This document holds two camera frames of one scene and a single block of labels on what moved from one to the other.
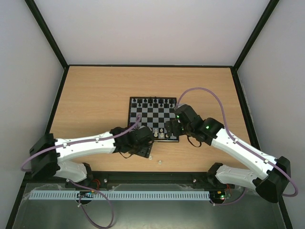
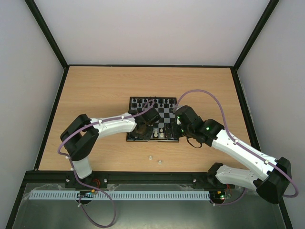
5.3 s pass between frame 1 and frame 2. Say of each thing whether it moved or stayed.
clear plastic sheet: stayed
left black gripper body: moved
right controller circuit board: stayed
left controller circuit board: stayed
